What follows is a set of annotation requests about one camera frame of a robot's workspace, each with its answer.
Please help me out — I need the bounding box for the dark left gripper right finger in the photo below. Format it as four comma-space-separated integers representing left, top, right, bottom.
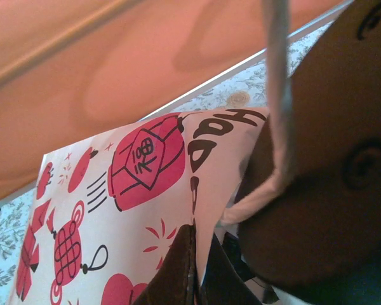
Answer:
196, 235, 263, 305

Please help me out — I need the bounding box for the brown left gripper left finger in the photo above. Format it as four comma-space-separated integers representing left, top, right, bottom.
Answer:
131, 224, 197, 305

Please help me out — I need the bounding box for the red print paper bag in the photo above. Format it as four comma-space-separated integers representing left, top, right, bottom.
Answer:
6, 0, 381, 305

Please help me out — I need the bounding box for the red patterned paper gift bag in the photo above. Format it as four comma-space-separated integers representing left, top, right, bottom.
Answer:
0, 22, 334, 305

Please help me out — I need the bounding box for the aluminium frame rail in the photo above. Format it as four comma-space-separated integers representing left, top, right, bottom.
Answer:
0, 0, 356, 204

